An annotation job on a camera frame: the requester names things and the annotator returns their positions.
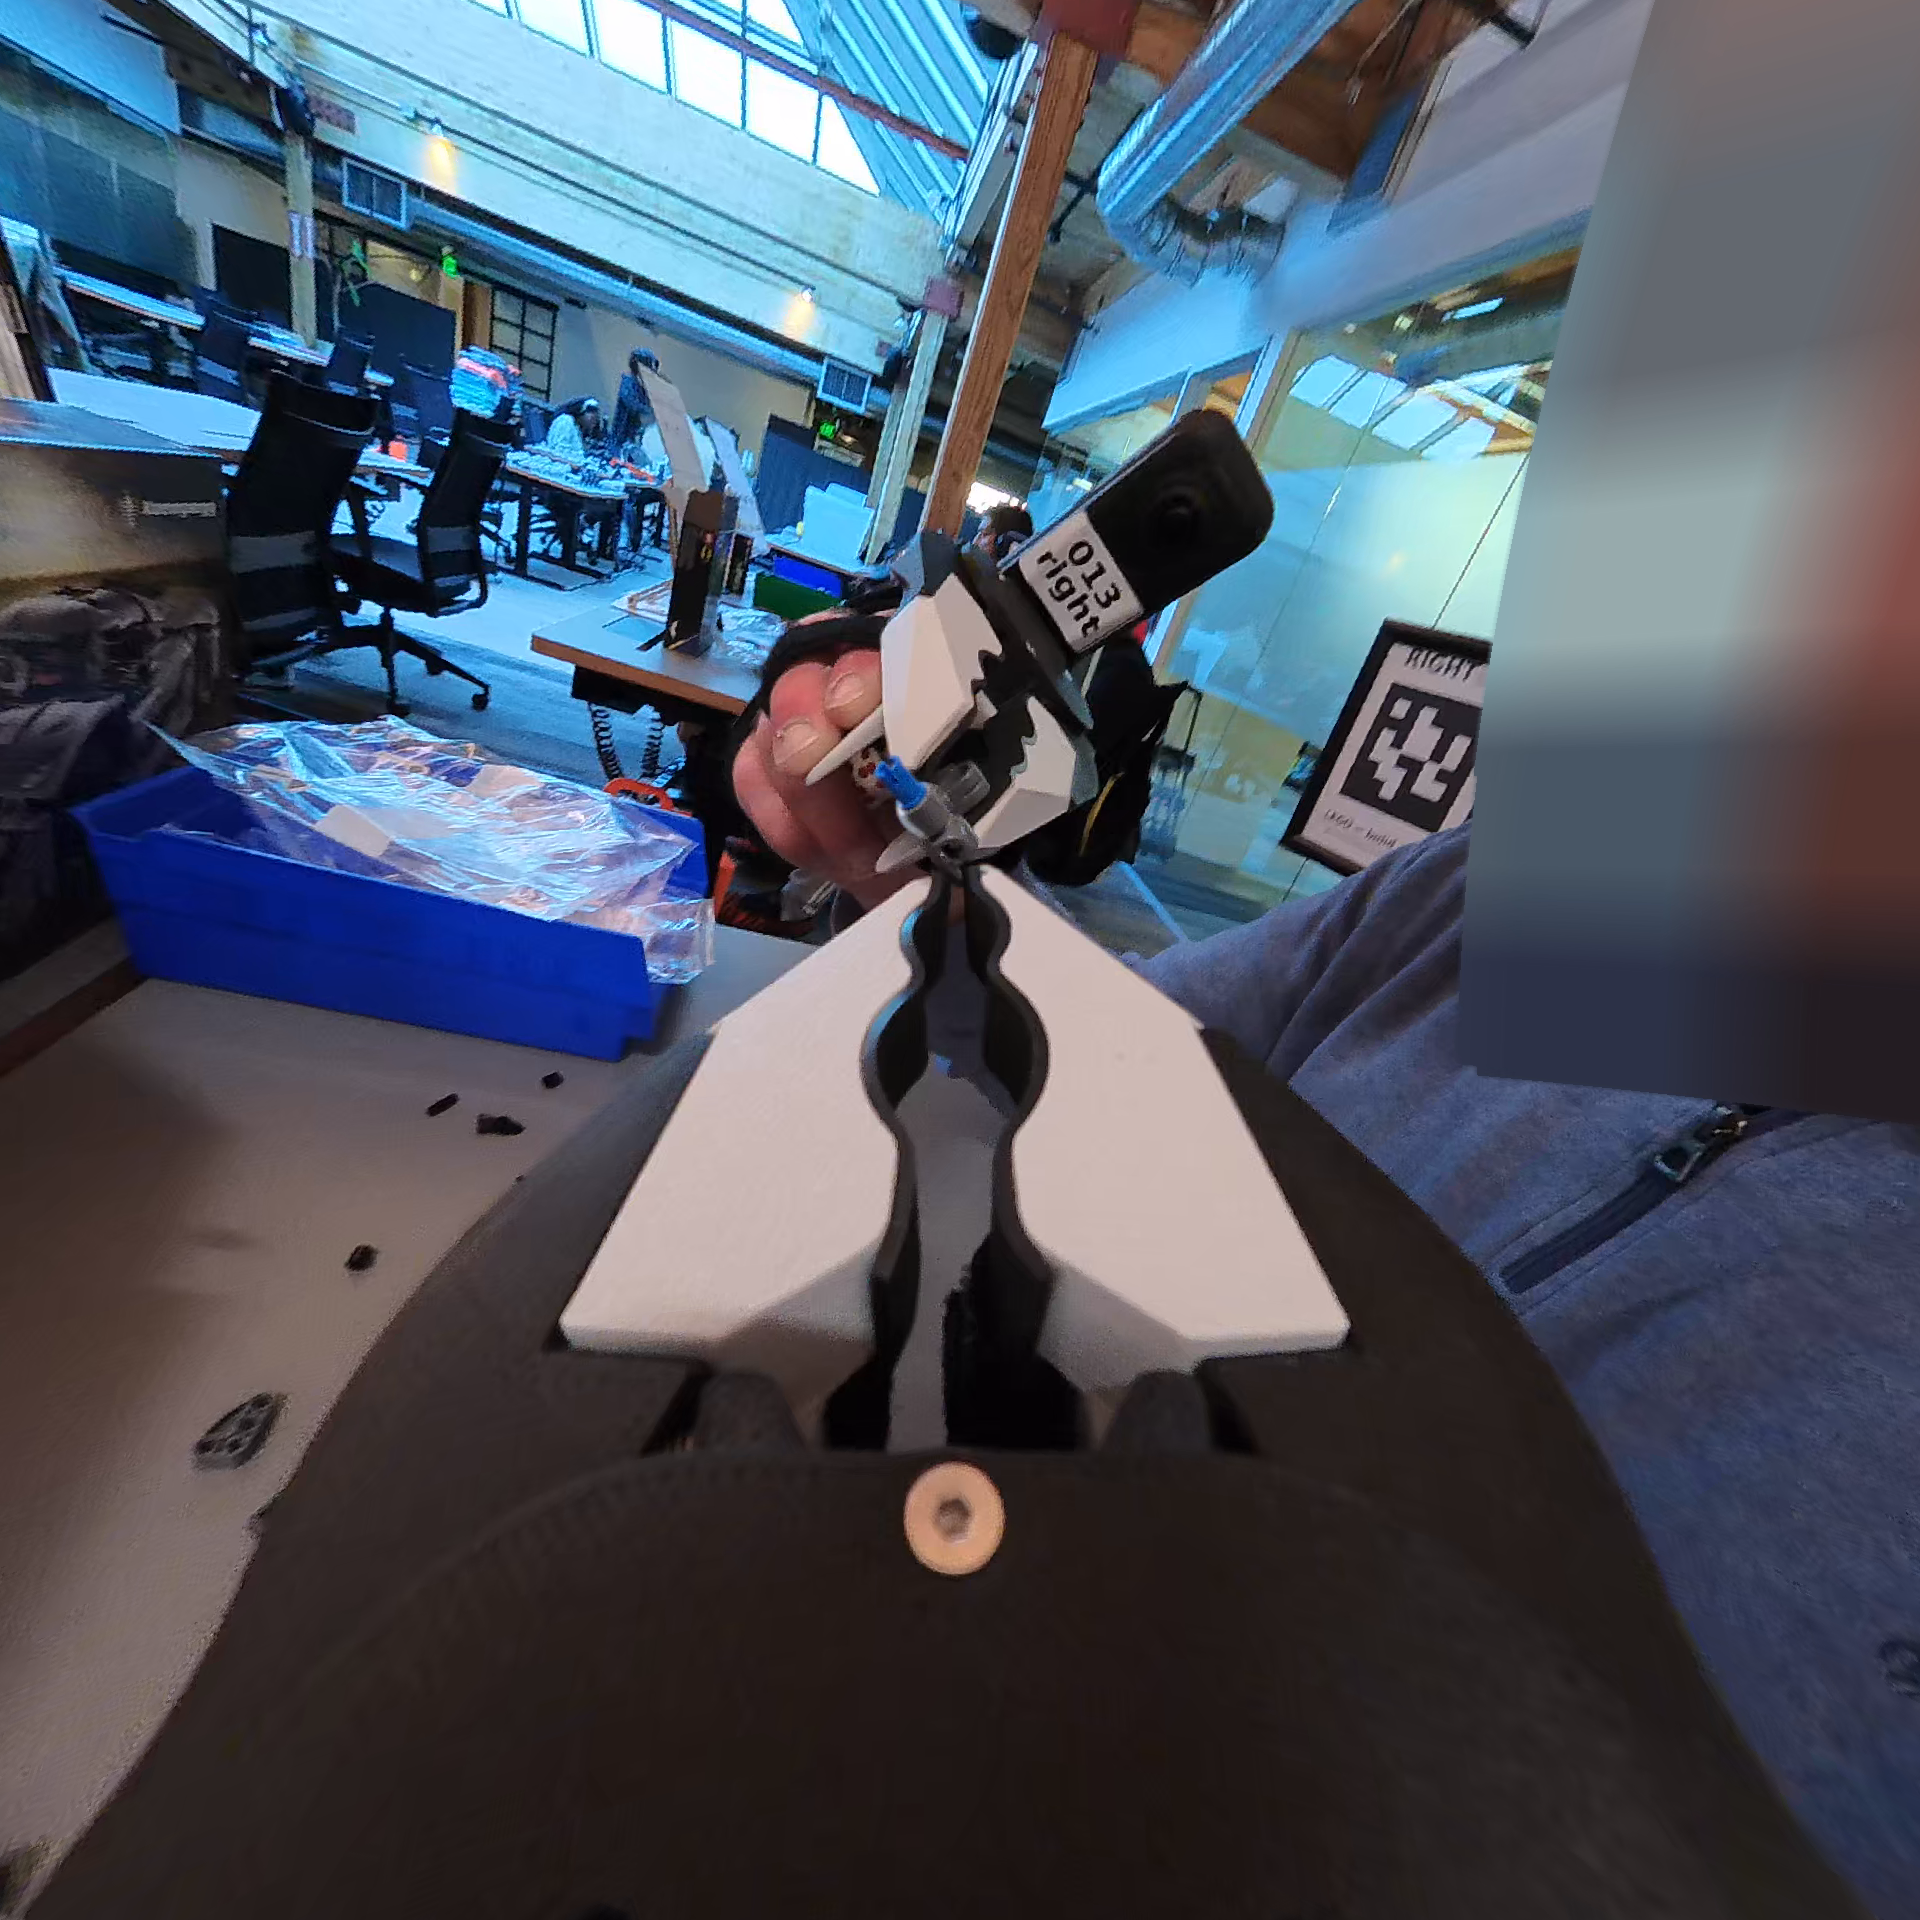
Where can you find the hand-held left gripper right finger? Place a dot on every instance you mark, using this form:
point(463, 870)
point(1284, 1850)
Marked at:
point(1170, 1186)

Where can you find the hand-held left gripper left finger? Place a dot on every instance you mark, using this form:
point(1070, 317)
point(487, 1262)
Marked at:
point(734, 1169)

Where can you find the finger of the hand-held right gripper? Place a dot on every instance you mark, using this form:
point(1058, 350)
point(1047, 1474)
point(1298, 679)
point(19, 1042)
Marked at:
point(1036, 786)
point(931, 668)

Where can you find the scattered lego pieces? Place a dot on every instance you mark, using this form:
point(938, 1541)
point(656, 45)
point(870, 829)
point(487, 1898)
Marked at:
point(239, 1429)

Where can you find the person's right hand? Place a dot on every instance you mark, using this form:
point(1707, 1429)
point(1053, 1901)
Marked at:
point(802, 795)

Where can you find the green storage bin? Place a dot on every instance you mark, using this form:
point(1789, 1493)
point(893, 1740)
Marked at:
point(793, 596)

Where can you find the small black standing box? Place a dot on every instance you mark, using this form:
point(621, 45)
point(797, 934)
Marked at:
point(694, 578)

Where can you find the wooden desk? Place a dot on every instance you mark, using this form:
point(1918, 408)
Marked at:
point(660, 668)

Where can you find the framed tag sign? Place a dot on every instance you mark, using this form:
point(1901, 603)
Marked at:
point(1419, 749)

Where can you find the blue plastic bin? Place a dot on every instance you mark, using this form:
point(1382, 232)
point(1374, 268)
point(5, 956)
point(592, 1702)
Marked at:
point(375, 951)

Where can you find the clear plastic bag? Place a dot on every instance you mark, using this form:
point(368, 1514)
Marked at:
point(452, 818)

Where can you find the black office chair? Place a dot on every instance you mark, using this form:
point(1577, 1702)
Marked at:
point(444, 524)
point(291, 497)

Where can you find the person's grey-blue jacket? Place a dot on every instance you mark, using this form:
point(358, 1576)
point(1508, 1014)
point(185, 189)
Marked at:
point(1679, 1427)

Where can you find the printed cardboard box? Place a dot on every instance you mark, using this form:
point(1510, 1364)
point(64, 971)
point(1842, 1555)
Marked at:
point(105, 646)

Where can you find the wooden post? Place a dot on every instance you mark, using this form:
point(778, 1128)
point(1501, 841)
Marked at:
point(1013, 286)

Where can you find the silver ventilation duct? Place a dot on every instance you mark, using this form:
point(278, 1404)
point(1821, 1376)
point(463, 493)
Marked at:
point(1201, 134)

